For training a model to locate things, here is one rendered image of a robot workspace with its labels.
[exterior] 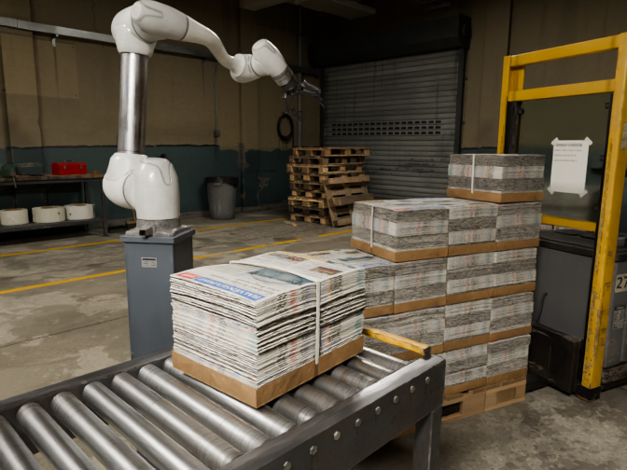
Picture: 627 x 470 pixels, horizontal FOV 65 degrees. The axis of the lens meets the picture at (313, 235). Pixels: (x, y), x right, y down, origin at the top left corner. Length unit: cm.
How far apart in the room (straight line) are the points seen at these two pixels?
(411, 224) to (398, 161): 783
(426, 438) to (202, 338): 62
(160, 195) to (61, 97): 665
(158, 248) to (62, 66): 679
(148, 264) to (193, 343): 76
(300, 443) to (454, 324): 161
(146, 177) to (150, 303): 46
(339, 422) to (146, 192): 114
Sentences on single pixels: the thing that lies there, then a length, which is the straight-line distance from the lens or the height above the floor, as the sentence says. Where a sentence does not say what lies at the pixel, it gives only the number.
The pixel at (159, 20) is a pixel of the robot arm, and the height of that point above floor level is 175.
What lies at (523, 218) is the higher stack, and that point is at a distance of 262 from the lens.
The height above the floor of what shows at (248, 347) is 93.
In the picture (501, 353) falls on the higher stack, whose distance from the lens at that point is 275.
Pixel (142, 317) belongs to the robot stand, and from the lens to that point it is 196.
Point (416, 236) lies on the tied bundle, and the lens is 220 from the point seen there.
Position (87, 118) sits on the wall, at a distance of 854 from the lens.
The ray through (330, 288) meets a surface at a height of 100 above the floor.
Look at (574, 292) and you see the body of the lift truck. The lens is 315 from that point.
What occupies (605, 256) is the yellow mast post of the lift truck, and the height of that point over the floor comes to 80.
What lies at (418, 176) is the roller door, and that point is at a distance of 974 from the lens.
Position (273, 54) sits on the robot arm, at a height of 171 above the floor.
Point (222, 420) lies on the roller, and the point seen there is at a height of 80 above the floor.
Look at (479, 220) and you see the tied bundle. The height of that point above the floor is 99.
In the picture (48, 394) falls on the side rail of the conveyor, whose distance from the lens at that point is 124.
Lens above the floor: 132
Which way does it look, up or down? 10 degrees down
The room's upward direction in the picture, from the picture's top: straight up
